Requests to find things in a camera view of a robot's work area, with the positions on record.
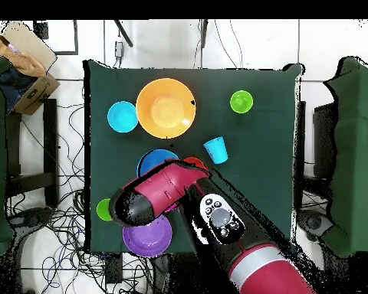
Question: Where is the dark green table cloth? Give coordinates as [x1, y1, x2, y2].
[82, 59, 304, 255]

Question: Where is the small light blue bowl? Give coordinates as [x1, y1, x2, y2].
[107, 101, 140, 134]

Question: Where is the cardboard box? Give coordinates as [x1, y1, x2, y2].
[0, 20, 61, 116]

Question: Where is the brown cloth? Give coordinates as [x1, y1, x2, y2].
[0, 30, 47, 77]

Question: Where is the black tripod leg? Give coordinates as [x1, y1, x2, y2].
[200, 19, 209, 48]
[113, 19, 134, 48]

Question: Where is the blue cup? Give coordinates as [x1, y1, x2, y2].
[202, 136, 229, 165]

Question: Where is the black square frame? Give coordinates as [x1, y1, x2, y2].
[33, 19, 79, 56]

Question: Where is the medium blue bowl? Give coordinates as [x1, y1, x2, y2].
[136, 149, 180, 178]

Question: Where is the small red bowl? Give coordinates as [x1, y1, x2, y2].
[182, 156, 209, 173]

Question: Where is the green cup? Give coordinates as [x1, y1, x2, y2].
[229, 90, 255, 115]
[96, 198, 113, 222]

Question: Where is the large orange bowl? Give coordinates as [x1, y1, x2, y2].
[135, 77, 197, 139]

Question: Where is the black stool frame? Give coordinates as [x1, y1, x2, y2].
[5, 98, 60, 209]

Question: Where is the purple bowl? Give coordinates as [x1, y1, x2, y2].
[122, 214, 173, 257]

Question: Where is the black side furniture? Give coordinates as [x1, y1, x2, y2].
[312, 102, 338, 178]

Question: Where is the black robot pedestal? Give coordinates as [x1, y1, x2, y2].
[151, 253, 200, 294]

